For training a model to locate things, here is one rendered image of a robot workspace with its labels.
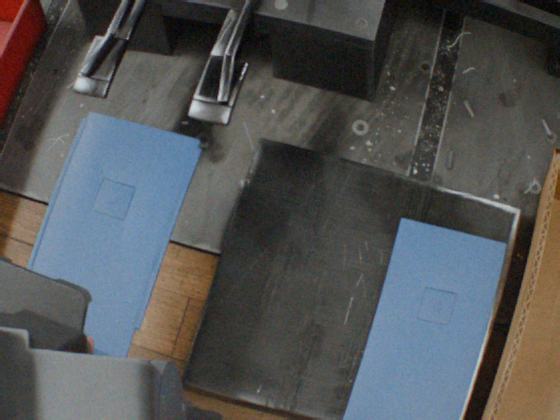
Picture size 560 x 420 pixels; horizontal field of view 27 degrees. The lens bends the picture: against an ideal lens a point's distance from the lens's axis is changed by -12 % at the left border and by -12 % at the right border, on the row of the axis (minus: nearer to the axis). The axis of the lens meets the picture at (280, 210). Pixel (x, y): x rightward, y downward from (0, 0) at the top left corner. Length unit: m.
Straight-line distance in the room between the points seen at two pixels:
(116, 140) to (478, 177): 0.23
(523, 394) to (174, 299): 0.23
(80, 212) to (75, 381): 0.28
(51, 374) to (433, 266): 0.36
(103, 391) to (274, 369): 0.31
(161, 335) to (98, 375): 0.34
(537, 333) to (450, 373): 0.07
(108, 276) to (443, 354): 0.20
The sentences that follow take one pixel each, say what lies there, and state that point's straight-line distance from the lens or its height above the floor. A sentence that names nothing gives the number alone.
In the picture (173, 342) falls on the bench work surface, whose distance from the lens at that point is 0.76.
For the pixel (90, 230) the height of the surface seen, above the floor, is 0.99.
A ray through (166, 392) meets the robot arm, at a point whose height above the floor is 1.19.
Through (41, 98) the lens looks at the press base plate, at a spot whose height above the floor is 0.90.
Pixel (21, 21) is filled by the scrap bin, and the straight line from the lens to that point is 0.82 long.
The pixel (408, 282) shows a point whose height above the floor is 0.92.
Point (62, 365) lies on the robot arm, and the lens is 0.43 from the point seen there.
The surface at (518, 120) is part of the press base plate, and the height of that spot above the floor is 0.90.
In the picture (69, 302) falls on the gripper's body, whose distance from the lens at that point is 0.55.
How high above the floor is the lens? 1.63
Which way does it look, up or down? 68 degrees down
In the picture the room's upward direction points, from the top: 6 degrees counter-clockwise
